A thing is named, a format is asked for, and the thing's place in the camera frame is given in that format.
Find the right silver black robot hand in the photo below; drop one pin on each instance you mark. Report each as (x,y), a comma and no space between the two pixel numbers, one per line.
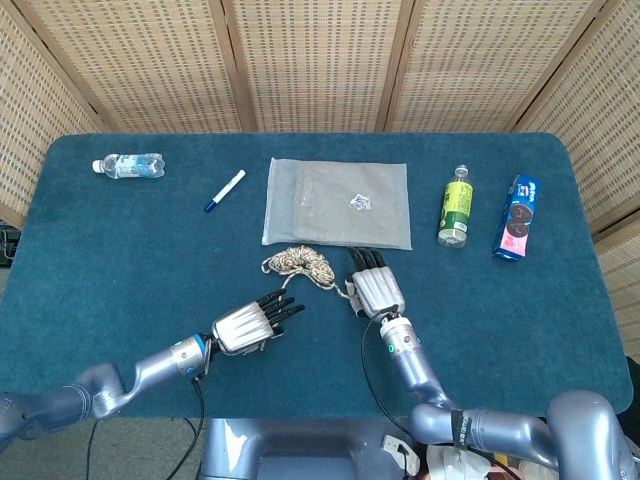
(377,290)

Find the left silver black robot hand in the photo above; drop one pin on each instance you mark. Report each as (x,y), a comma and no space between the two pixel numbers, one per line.
(240,325)

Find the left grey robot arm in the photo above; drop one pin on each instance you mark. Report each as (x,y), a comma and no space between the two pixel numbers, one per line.
(160,362)

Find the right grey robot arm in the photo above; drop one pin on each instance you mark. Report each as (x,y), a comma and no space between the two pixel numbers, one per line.
(425,380)

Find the translucent zip bag with cloth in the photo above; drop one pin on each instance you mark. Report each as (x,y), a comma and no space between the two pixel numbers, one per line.
(325,200)

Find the clear bottle green label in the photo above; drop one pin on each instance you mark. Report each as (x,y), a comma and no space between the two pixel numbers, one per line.
(456,210)

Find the grey robot torso base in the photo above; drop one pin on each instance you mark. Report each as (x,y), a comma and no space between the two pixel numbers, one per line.
(240,445)

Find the blue carpet table mat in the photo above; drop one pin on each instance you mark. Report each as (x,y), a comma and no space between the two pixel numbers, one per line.
(125,260)

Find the white marker blue cap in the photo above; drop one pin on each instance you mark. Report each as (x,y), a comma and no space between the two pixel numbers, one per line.
(225,191)

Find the blue cookie box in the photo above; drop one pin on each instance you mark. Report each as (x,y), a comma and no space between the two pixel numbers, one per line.
(517,220)

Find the crumpled white cloth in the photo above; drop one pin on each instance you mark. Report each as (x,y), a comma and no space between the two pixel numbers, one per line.
(455,462)

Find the clear water bottle blue label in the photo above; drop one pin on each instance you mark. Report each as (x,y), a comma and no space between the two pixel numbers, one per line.
(132,166)

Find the woven folding screen panel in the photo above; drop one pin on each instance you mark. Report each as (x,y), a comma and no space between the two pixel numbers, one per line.
(320,65)
(480,65)
(150,65)
(605,125)
(35,125)

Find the black equipment behind screen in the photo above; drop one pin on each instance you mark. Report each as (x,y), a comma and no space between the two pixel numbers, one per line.
(7,245)

